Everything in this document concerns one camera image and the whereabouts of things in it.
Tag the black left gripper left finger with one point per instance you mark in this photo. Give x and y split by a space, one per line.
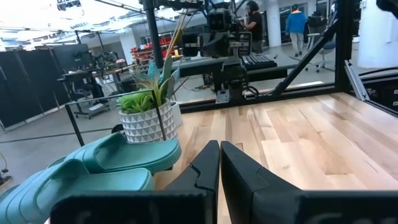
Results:
186 205

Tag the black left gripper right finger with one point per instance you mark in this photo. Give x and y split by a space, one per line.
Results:
264 202

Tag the green rubber slide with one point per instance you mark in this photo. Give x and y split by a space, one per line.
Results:
62 189
124 155

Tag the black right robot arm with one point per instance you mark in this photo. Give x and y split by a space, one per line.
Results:
231 77

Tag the grey desk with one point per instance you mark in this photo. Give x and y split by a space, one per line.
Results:
199 67

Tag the person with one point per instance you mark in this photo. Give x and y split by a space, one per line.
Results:
255 28
296 25

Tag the black backlit keyboard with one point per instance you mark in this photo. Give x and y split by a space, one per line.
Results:
258 60

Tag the teal plant in white pot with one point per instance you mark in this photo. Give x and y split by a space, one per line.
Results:
161 74

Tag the black pole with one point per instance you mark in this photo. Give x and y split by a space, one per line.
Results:
154 34

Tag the red storage shelving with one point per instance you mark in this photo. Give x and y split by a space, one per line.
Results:
146 51

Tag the office chair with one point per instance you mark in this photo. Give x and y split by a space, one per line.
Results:
323 46

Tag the black workbench desk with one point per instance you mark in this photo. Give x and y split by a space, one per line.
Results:
84 76

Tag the black computer monitor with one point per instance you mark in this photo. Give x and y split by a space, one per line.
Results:
71 56

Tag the black partition screen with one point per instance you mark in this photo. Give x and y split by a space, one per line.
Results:
25 84

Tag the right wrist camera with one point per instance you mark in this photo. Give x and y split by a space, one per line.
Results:
219 20

